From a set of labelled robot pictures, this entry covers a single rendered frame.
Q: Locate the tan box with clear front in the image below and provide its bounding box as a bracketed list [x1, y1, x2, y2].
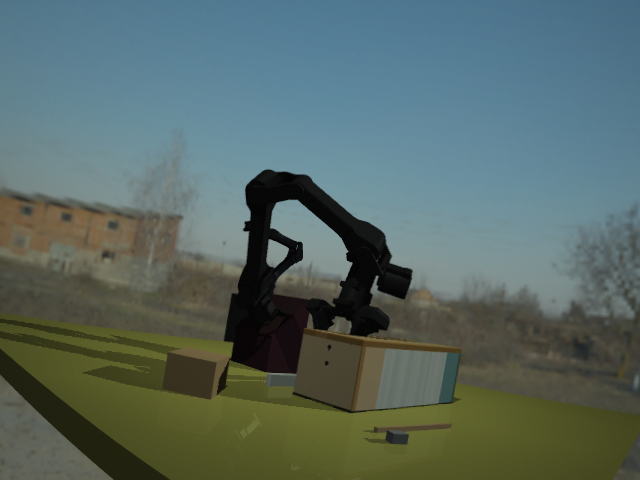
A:
[265, 328, 461, 413]

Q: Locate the tan flat bar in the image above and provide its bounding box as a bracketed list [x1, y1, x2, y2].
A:
[373, 423, 452, 433]

